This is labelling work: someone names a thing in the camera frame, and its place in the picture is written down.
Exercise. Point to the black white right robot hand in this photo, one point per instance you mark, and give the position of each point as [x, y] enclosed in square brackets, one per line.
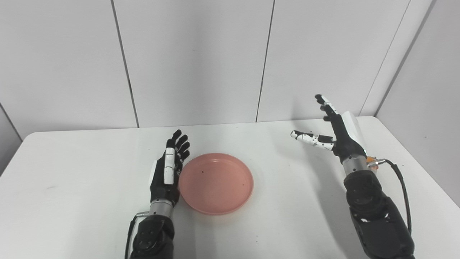
[343, 138]

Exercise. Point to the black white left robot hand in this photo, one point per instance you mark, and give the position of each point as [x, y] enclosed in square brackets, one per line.
[163, 183]

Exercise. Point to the pink round plate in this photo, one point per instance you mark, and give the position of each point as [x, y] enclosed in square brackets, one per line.
[215, 183]

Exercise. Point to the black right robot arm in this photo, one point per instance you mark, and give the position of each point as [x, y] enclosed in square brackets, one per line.
[373, 212]

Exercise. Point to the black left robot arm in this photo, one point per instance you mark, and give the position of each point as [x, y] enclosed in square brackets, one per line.
[152, 233]

